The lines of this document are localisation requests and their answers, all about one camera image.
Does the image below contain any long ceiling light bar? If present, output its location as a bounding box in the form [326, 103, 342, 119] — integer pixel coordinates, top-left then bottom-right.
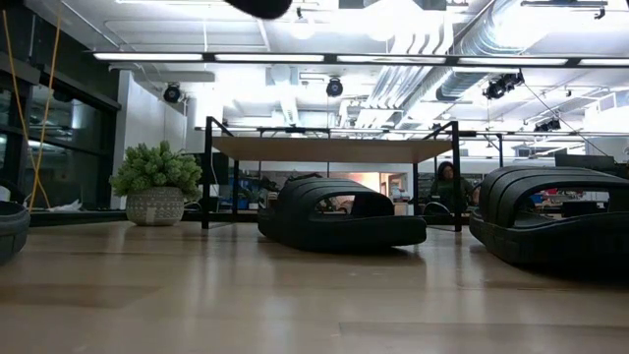
[91, 50, 629, 69]

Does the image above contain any person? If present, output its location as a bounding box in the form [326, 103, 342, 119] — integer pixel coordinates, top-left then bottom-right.
[429, 160, 477, 213]

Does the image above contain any green succulent in patterned pot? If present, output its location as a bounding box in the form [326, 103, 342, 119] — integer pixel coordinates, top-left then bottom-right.
[108, 141, 203, 227]

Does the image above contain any black ceiling track spotlight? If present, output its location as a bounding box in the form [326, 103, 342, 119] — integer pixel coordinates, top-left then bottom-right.
[483, 71, 526, 101]
[534, 117, 562, 133]

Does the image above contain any white crumpled paper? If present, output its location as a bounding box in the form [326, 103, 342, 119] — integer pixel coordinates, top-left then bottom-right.
[48, 199, 84, 213]

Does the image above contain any wooden shelf black metal frame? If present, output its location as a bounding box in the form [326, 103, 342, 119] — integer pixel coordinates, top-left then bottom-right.
[200, 115, 463, 232]

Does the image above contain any silver ceiling air duct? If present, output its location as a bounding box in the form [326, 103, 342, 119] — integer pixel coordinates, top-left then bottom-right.
[434, 0, 532, 102]

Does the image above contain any yellow cable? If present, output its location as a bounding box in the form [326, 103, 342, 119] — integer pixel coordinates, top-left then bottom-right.
[0, 7, 63, 211]

